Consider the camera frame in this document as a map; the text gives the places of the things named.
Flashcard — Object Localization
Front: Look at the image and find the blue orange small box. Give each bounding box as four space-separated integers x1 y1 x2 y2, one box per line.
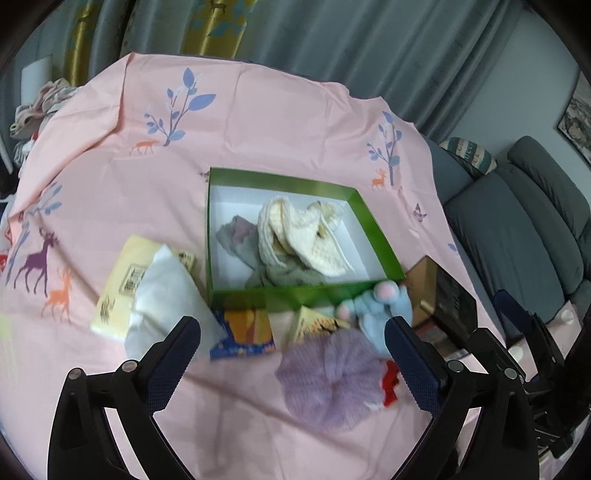
211 309 276 361

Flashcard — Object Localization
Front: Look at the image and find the red white knitted sock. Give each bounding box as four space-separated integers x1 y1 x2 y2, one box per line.
366 360 400 411

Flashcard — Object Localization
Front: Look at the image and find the pink printed tablecloth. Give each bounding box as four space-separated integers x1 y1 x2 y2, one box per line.
1 55 470 479

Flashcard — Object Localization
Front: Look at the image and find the grey purple cloth in box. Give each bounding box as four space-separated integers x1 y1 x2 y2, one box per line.
215 215 262 270

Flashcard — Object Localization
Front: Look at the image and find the green cardboard box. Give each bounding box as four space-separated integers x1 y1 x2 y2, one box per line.
206 168 405 311

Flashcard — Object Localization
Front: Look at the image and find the grey green curtain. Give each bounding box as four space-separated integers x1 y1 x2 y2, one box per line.
21 0 523 140

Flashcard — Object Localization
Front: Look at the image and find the green knitted cloth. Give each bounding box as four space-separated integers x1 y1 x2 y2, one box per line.
245 260 325 289

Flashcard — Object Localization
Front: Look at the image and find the blue plush toy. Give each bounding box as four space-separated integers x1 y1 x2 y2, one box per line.
335 280 413 358

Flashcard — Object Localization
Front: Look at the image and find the black gold box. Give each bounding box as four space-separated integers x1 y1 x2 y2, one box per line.
404 256 478 348

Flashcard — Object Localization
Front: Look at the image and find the yellow tissue pack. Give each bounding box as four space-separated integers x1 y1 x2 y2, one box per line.
90 235 228 360

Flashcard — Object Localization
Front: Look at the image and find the striped cushion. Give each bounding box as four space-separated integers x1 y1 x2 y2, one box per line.
439 137 498 179

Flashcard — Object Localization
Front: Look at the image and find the cream knitted scarf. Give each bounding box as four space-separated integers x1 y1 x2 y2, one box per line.
257 196 355 278

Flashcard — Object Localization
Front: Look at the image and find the purple mesh scrunchie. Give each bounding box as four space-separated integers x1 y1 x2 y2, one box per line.
276 329 387 432

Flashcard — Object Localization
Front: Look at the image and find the yellow small carton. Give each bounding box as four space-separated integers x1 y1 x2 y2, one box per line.
286 306 351 345

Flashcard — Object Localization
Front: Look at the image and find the framed landscape painting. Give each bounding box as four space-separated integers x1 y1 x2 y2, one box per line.
557 72 591 164

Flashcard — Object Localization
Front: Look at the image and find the crumpled cloth pile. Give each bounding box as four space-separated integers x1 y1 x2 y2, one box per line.
9 78 79 168

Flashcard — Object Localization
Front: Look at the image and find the pink polka dot cloth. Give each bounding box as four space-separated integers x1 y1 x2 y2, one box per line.
508 301 581 379

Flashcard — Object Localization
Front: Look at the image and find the grey sofa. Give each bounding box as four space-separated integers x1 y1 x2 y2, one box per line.
428 136 590 344

